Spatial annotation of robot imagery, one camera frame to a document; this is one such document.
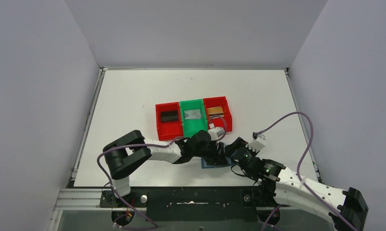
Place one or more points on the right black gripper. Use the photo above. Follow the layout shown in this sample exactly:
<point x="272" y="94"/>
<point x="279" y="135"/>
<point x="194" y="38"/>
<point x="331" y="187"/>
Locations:
<point x="232" y="148"/>

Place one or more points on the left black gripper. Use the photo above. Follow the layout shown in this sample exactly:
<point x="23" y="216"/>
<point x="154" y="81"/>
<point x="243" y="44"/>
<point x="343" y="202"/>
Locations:
<point x="218" y="152"/>

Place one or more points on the teal card holder wallet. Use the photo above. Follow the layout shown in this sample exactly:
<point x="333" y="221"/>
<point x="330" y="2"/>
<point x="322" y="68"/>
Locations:
<point x="216" y="160"/>

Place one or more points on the red plastic bin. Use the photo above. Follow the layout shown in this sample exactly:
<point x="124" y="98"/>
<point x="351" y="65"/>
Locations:
<point x="169" y="130"/>
<point x="225" y="121"/>

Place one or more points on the green plastic bin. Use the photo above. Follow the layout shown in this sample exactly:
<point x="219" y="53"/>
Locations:
<point x="191" y="127"/>

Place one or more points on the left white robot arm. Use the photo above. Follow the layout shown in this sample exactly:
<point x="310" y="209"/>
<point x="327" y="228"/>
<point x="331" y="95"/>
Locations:
<point x="126" y="154"/>

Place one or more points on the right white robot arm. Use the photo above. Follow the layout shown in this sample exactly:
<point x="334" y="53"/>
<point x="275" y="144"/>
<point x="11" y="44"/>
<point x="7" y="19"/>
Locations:
<point x="345" y="209"/>

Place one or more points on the gold credit card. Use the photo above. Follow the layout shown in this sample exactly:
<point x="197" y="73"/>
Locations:
<point x="215" y="111"/>

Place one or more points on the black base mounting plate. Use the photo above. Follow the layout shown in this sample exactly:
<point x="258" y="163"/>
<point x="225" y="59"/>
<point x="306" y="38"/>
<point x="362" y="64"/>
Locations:
<point x="242" y="203"/>

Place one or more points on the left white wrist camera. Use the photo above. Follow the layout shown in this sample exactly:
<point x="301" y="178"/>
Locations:
<point x="216" y="133"/>

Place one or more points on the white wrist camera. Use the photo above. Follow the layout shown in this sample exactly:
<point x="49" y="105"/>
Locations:
<point x="216" y="133"/>
<point x="257" y="144"/>

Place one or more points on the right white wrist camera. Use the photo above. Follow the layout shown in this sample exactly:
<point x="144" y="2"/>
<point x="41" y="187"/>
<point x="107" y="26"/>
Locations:
<point x="257" y="144"/>

